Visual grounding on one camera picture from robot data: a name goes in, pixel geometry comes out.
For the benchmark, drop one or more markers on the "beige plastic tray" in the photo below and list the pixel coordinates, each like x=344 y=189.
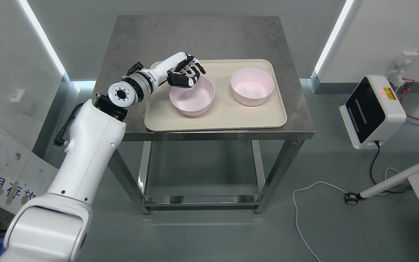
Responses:
x=225 y=113

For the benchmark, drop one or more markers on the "pink bowl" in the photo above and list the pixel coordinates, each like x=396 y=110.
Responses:
x=193 y=101
x=251 y=86

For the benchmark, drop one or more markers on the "stainless steel table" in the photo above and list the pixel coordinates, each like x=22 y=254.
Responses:
x=210 y=38

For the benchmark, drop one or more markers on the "white wall socket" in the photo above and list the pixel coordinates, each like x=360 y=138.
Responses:
x=403 y=60

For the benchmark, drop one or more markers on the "white sign with blue letters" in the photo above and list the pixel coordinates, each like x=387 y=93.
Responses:
x=23 y=175

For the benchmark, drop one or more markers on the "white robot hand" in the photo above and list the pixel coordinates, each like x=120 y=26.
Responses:
x=178 y=67

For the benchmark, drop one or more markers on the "white black box device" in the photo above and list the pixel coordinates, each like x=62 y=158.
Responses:
x=372 y=113

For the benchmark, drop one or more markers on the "white stand leg with caster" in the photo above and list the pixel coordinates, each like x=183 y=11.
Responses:
x=411 y=174

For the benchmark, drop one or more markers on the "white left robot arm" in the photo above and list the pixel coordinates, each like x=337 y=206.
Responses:
x=53 y=227

